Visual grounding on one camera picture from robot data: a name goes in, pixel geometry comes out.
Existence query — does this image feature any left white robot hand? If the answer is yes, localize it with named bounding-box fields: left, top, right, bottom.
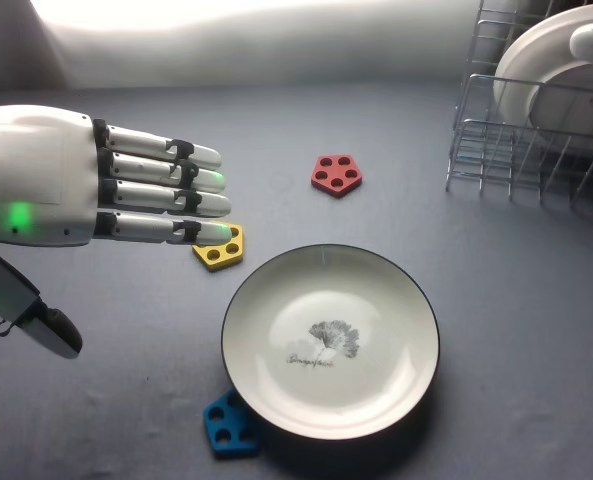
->
left=0, top=103, right=233, bottom=360

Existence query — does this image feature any yellow pentagon block with holes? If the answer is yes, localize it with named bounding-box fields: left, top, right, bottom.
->
left=191, top=223, right=246, bottom=274

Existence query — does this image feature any white plate dark rim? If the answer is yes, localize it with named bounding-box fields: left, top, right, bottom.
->
left=220, top=243, right=441, bottom=442

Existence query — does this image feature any grey table cloth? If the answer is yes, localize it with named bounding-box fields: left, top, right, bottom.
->
left=0, top=84, right=593, bottom=480

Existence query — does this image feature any white plate leaf-printed rim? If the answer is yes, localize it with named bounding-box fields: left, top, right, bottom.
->
left=492, top=2, right=593, bottom=149

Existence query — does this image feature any red pentagon block with holes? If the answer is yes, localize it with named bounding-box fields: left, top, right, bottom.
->
left=310, top=154, right=365, bottom=200

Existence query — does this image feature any metal wire dish rack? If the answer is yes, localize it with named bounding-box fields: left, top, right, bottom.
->
left=444, top=0, right=593, bottom=221

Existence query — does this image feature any blue pentagon block with holes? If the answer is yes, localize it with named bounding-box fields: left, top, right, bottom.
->
left=203, top=389, right=263, bottom=460

